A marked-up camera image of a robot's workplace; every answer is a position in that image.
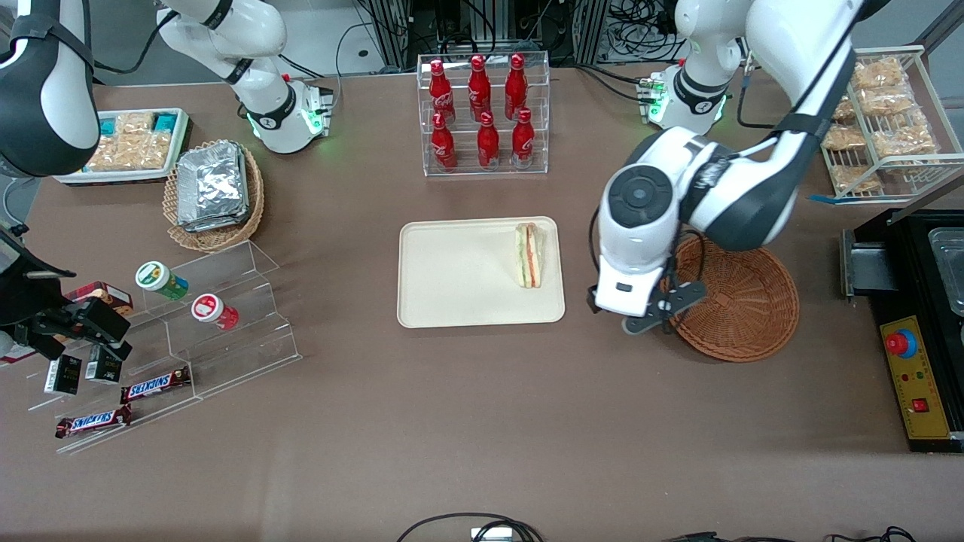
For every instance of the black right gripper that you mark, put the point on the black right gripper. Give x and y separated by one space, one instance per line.
28 302

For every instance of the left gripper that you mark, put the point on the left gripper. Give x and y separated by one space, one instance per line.
591 299

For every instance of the triangle sandwich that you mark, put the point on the triangle sandwich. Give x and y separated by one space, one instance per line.
529 256

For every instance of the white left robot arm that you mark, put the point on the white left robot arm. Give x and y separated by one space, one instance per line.
697 98

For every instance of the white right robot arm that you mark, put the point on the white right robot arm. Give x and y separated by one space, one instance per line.
271 113

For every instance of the round brown wicker basket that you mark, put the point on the round brown wicker basket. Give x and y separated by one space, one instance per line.
753 309

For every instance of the oval tan wicker basket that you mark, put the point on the oval tan wicker basket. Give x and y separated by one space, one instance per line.
218 239

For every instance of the white rectangular snack tray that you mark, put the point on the white rectangular snack tray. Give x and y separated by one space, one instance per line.
113 178

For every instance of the cream plastic tray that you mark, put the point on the cream plastic tray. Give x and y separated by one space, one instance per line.
467 271

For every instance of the small black box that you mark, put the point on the small black box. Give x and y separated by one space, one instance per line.
62 375
103 366

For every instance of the red-brown carton box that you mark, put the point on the red-brown carton box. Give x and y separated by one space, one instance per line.
114 295

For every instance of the Snickers chocolate bar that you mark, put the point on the Snickers chocolate bar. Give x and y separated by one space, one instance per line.
154 385
94 421

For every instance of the green snack can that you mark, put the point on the green snack can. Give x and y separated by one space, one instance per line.
154 275

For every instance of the red snack can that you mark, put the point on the red snack can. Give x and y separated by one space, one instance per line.
207 309

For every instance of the clear acrylic stepped shelf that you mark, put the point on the clear acrylic stepped shelf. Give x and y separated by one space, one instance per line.
248 354

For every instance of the silver foil packet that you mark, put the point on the silver foil packet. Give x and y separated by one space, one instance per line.
220 224
212 181

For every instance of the clear cracker snack bag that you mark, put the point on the clear cracker snack bag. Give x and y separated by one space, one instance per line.
135 126
128 156

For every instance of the red cola bottle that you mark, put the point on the red cola bottle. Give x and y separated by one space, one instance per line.
523 141
488 143
479 90
440 94
516 89
443 147

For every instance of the teal snack packet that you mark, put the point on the teal snack packet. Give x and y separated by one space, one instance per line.
164 122
110 128

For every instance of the blue tape strip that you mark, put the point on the blue tape strip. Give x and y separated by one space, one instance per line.
822 199

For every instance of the black metal appliance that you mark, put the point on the black metal appliance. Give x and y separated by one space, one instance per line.
874 263

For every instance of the clear acrylic bottle rack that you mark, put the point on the clear acrylic bottle rack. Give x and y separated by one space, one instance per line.
463 105

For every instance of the clear bag of fried snacks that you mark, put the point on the clear bag of fried snacks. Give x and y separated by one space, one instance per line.
855 178
842 138
904 137
843 110
878 74
889 101

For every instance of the small white device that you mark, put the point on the small white device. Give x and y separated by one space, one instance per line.
491 534

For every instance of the yellow emergency stop control box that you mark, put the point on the yellow emergency stop control box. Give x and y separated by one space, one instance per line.
922 384

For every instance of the grey metal bar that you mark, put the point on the grey metal bar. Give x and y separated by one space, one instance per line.
934 197

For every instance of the steel pan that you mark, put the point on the steel pan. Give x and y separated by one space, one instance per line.
949 263

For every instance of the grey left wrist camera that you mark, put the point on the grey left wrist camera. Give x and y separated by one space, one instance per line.
678 299

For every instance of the aluminium equipment frame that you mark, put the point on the aluminium equipment frame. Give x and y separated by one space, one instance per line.
489 26

